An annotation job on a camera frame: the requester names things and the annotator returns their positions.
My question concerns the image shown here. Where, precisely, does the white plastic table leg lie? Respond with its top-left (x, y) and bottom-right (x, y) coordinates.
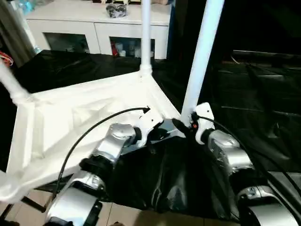
top-left (0, 170), bottom-right (10, 191)
top-left (181, 0), bottom-right (225, 121)
top-left (0, 64), bottom-right (31, 105)
top-left (138, 0), bottom-right (154, 77)

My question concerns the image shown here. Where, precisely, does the white plastic table top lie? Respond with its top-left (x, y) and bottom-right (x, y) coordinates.
top-left (0, 70), bottom-right (185, 204)

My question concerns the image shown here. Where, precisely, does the glossy black mat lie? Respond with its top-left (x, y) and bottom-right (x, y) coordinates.
top-left (0, 48), bottom-right (301, 223)

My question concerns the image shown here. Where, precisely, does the long black bar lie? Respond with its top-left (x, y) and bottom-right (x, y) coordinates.
top-left (233, 49), bottom-right (301, 62)

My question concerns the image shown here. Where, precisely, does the white cabinet with glass doors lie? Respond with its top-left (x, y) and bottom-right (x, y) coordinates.
top-left (24, 0), bottom-right (172, 60)

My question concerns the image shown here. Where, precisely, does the grey metal clutter object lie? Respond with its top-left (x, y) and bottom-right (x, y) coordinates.
top-left (106, 3), bottom-right (128, 18)

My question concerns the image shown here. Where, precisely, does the black stand leg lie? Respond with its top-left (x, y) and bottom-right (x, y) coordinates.
top-left (0, 197), bottom-right (47, 222)

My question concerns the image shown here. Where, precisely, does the red and white object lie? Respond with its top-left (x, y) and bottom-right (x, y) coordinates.
top-left (0, 49), bottom-right (14, 67)

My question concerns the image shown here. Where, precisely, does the grey curtain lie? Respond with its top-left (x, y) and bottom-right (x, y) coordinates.
top-left (0, 0), bottom-right (38, 66)

